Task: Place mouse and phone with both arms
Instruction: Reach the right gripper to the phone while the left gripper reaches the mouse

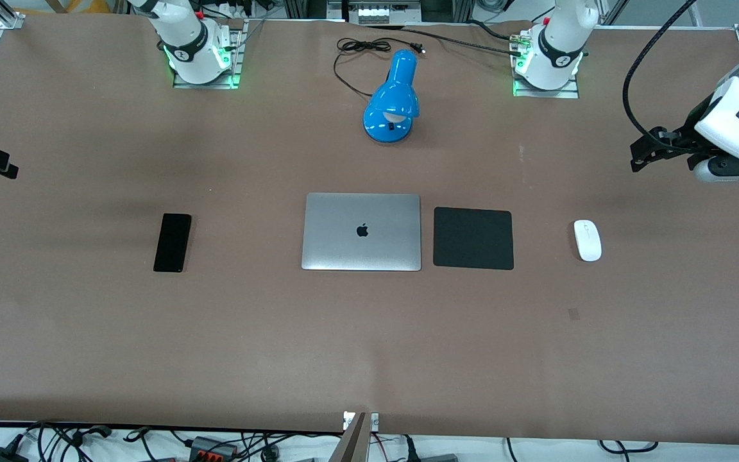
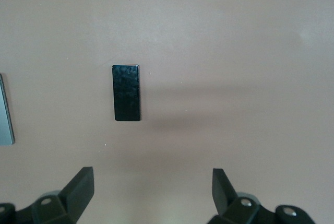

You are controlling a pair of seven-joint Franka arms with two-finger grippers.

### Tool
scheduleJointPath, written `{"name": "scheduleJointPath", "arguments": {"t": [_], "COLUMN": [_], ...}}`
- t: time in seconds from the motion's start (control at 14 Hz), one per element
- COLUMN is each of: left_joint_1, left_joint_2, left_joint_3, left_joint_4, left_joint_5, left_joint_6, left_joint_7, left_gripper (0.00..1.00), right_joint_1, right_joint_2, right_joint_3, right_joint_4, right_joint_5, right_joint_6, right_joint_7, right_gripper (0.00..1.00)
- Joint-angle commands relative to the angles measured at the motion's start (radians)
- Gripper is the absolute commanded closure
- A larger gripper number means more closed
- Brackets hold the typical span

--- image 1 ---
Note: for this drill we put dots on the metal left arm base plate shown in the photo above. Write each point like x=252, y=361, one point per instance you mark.
x=549, y=93

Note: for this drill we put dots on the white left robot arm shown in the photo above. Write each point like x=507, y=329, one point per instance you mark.
x=559, y=51

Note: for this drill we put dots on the black mouse pad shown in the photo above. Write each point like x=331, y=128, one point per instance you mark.
x=473, y=239

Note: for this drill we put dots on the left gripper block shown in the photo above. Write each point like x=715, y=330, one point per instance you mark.
x=684, y=138

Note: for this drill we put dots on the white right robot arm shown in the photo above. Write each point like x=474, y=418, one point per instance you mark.
x=183, y=38

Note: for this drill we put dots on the black power adapter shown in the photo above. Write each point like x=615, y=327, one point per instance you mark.
x=0, y=454

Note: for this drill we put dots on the white computer mouse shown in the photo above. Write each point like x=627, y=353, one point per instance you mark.
x=587, y=240

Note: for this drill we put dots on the grey box with orange buttons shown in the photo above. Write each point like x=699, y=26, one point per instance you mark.
x=212, y=448

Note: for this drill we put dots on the blue desk lamp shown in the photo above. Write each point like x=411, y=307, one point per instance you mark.
x=392, y=99

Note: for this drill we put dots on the black smartphone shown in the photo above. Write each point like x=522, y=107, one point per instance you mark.
x=172, y=242

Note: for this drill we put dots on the small metal bracket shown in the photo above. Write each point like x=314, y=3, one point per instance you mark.
x=374, y=420

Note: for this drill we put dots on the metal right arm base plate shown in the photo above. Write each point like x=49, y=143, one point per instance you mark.
x=238, y=51

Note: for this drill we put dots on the silver laptop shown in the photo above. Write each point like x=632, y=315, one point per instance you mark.
x=361, y=232

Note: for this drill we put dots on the wooden post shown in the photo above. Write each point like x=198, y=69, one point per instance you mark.
x=351, y=443

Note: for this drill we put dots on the white power strip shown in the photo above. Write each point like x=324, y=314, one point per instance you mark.
x=385, y=13

